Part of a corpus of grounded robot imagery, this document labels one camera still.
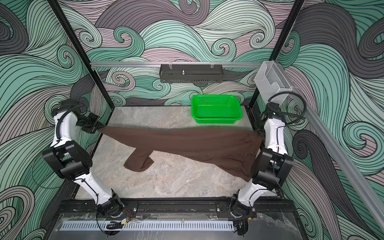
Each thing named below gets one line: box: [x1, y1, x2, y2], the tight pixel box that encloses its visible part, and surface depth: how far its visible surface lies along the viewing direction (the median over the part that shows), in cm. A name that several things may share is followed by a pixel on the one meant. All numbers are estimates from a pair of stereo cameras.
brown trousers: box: [97, 126, 264, 182], surface depth 92 cm
